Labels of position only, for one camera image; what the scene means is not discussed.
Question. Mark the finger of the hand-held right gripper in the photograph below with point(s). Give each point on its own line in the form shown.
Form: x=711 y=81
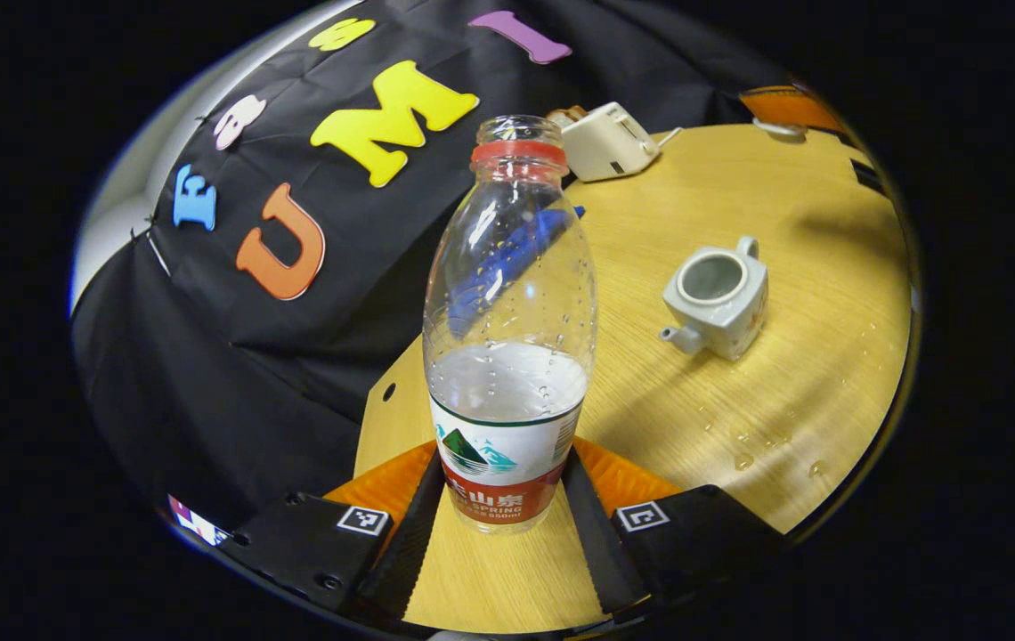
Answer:
x=788 y=107

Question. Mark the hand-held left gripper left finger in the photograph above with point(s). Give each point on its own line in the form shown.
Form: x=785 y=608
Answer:
x=410 y=543

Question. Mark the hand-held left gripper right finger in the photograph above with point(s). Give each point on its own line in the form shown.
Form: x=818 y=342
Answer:
x=596 y=543

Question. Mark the white teacup lid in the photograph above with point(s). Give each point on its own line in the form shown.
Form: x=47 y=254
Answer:
x=779 y=130

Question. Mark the clear plastic water bottle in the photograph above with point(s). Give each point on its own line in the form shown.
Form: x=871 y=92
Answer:
x=507 y=401

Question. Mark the white ceramic teacup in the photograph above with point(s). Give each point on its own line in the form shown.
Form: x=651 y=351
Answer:
x=730 y=320

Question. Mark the white toaster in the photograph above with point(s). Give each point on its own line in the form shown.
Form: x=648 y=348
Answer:
x=605 y=142

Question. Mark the computer monitor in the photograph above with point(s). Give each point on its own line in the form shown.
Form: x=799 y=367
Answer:
x=196 y=521

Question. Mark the bread slice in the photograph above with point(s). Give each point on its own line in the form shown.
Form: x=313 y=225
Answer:
x=565 y=115

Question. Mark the blue towel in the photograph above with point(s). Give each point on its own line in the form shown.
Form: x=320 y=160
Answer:
x=578 y=212

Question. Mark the black backdrop cloth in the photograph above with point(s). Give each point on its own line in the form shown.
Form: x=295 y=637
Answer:
x=231 y=374

